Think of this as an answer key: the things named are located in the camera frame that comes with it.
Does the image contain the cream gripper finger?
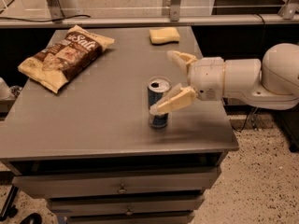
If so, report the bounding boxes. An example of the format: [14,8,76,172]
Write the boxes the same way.
[167,50,198,75]
[149,84,197,116]

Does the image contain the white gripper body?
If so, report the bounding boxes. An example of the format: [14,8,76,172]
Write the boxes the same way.
[188,57,224,101]

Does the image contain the red bull can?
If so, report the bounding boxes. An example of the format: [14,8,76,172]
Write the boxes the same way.
[148,76,171,129]

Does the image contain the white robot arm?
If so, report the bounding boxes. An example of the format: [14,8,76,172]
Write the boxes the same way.
[149,43,299,115]

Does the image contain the yellow sponge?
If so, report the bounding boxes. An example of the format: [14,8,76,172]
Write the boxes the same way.
[149,27,180,45]

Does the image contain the grey drawer cabinet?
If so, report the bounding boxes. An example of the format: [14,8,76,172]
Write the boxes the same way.
[0,26,240,224]

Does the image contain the brown chips bag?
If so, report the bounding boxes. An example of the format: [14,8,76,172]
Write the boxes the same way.
[18,25,114,93]

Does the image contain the middle grey drawer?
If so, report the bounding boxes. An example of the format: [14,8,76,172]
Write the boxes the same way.
[49,194,204,217]

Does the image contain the grey drawer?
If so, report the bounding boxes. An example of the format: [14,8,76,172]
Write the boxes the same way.
[49,194,204,217]
[67,211,194,224]
[13,167,221,199]

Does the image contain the bottom grey drawer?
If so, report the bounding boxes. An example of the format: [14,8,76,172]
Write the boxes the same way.
[67,211,194,224]

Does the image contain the top grey drawer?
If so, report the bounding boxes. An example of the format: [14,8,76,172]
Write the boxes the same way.
[13,167,221,199]

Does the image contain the white object at left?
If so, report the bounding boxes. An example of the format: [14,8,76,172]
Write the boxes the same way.
[0,77,11,100]

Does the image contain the black object on floor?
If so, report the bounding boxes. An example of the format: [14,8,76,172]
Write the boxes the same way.
[0,186,42,224]

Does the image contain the black hanging cable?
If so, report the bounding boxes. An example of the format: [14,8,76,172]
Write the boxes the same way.
[232,107,257,133]

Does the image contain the black cable on rail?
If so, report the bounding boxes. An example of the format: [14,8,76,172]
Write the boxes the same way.
[0,14,92,23]

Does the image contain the metal rail frame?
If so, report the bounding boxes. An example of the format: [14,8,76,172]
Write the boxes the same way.
[0,0,299,28]

